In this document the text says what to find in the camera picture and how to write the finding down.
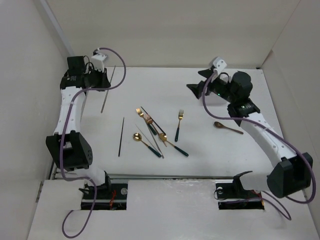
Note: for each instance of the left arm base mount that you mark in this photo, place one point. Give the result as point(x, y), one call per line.
point(110, 196)

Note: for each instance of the aluminium frame rail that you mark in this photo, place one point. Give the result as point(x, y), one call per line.
point(55, 173)

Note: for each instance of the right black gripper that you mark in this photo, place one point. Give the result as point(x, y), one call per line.
point(197, 89)

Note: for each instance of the lilac utensil container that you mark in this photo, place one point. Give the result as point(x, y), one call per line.
point(214, 100)

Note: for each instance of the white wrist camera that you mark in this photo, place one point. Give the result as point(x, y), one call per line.
point(219, 64)
point(99, 60)

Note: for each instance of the rose gold fork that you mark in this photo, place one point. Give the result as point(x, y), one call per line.
point(152, 124)

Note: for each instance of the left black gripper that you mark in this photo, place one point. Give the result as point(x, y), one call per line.
point(105, 82)

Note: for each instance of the small gold spoon green handle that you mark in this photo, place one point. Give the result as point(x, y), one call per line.
point(175, 146)

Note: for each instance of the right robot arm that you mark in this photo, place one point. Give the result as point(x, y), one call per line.
point(292, 170)

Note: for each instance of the black chopstick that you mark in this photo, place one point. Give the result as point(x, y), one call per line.
point(154, 121)
point(121, 137)

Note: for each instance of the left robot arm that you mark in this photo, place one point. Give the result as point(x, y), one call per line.
point(68, 148)

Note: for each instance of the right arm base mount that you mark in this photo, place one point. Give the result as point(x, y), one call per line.
point(230, 198)

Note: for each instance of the gold fork dark green handle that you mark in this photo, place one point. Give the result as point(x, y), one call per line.
point(180, 117)

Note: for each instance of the brown wooden spoon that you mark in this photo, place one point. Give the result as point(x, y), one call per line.
point(221, 126)

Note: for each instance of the silver metal chopstick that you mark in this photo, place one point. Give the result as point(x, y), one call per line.
point(107, 92)

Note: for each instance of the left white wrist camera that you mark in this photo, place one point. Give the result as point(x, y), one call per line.
point(99, 60)

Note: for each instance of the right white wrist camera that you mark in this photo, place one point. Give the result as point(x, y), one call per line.
point(219, 64)

